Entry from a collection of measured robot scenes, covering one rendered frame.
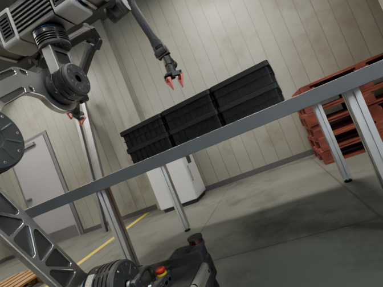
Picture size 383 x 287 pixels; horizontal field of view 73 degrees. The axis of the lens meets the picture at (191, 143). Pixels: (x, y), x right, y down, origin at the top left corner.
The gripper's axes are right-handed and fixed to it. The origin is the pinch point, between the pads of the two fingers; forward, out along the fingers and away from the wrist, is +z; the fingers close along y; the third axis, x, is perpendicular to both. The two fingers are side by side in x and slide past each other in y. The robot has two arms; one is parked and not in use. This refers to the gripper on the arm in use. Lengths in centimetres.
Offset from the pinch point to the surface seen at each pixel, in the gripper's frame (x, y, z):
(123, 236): -28, 58, 71
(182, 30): -215, -141, -154
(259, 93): 46, -17, 27
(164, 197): -234, -20, 80
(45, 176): -444, 141, -32
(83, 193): 40, 67, 41
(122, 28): -275, -67, -211
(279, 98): 50, -22, 33
